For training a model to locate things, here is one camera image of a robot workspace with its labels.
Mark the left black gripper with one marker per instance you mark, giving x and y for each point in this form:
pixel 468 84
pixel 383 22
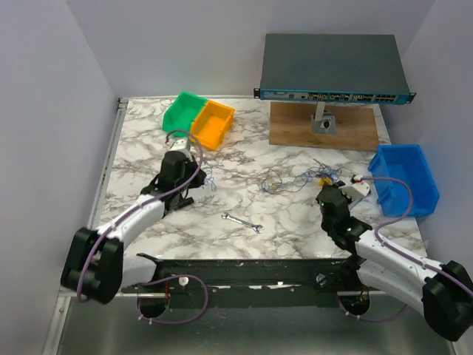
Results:
pixel 199 179

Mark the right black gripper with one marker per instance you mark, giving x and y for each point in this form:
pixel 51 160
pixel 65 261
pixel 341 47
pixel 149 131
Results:
pixel 337 184

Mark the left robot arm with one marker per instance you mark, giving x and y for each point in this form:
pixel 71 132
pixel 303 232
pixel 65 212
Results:
pixel 96 267

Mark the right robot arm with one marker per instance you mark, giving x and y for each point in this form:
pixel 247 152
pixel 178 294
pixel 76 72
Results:
pixel 440 292

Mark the silver ratchet wrench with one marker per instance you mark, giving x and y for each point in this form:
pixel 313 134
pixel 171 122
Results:
pixel 356 202

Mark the green plastic bin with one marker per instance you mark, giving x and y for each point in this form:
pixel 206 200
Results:
pixel 182 112

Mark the orange plastic bin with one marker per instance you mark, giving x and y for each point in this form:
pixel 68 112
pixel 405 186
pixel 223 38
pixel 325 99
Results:
pixel 212 123

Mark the small open-end wrench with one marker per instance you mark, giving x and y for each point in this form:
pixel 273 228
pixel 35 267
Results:
pixel 257 228

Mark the wooden board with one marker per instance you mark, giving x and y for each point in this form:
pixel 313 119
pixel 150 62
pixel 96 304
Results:
pixel 291 125

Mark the blue plastic bin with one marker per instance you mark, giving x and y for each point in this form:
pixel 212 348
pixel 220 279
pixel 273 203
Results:
pixel 403 177

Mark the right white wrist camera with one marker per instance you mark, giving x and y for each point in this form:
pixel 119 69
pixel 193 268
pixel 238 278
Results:
pixel 358 189

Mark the black T-handle tool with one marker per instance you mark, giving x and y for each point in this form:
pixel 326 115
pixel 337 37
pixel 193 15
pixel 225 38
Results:
pixel 176 201

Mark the grey metal stand bracket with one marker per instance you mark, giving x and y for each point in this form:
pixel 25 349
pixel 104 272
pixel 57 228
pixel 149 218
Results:
pixel 323 121

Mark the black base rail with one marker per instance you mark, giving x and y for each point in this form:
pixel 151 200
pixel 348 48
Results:
pixel 228 283

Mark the grey network switch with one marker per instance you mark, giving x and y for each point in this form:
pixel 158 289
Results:
pixel 333 68

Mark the aluminium frame rail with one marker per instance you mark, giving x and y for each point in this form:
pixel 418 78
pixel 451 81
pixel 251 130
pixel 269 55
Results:
pixel 59 315

